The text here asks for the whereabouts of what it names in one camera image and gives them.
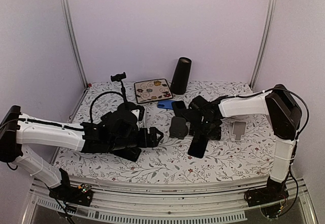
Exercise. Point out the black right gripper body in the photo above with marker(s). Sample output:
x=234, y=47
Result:
x=206, y=128

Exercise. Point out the black phone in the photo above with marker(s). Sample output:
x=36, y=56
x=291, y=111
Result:
x=179, y=108
x=198, y=146

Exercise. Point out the dark grey folding phone stand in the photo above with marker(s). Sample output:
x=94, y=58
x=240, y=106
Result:
x=178, y=128

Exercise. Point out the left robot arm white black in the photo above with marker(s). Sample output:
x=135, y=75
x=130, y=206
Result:
x=117, y=133

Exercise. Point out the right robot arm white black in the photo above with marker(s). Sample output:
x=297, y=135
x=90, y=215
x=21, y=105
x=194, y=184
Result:
x=278, y=103

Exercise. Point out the black tall phone holder stand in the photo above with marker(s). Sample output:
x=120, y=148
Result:
x=126, y=105

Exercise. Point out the blue phone face down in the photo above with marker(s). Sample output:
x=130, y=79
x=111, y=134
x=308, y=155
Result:
x=165, y=104

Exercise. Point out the floral square ceramic plate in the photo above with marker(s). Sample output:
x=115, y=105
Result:
x=152, y=91

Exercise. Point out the black cylindrical speaker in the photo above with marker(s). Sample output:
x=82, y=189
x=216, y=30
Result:
x=181, y=76

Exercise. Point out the black clamp phone mount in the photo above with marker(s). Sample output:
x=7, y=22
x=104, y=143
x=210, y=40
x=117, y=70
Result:
x=130, y=154

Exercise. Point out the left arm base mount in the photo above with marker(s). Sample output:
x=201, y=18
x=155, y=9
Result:
x=80, y=195

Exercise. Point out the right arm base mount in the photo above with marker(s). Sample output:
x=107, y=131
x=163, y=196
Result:
x=272, y=192

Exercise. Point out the right aluminium frame post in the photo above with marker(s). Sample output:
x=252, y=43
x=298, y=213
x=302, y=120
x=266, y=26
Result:
x=263, y=44

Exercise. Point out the aluminium frame post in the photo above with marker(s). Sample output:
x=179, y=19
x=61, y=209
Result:
x=73, y=41
x=263, y=44

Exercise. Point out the left aluminium frame post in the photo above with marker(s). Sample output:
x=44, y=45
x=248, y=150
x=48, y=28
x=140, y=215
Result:
x=73, y=41

